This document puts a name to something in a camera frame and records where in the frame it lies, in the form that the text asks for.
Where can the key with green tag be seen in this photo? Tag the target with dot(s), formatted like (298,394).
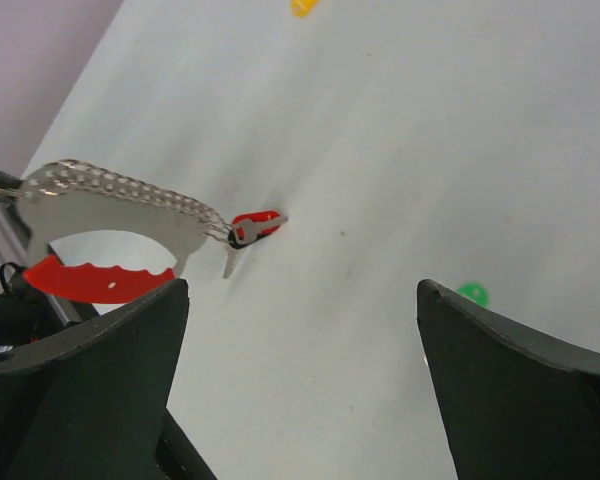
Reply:
(476,292)

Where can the key with black tag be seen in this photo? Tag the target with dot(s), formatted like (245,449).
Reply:
(233,251)

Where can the key with red tag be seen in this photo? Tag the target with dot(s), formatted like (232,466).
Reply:
(249,228)

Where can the key with yellow tag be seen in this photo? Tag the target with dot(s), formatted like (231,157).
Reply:
(301,8)

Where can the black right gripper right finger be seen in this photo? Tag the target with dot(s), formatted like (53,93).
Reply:
(515,403)

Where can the red handled metal key holder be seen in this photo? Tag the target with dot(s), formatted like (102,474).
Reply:
(70,197)

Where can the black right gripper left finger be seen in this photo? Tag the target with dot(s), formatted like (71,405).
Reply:
(88,402)

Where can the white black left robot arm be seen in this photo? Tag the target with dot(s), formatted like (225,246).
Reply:
(28,315)

